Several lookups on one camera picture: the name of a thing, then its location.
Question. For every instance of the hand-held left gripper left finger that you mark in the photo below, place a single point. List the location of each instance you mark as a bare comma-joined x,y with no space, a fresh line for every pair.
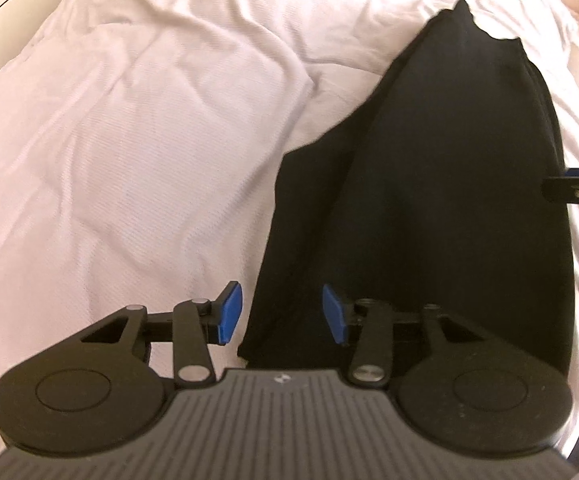
231,312

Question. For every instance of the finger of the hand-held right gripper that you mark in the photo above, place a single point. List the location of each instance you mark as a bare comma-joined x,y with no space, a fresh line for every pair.
577,190

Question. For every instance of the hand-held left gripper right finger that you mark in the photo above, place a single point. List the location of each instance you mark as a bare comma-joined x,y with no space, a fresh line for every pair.
333,314

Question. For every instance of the black garment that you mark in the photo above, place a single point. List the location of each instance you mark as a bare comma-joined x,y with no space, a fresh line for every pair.
434,200

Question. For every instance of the white bed sheet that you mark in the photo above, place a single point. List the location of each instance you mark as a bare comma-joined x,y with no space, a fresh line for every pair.
134,140

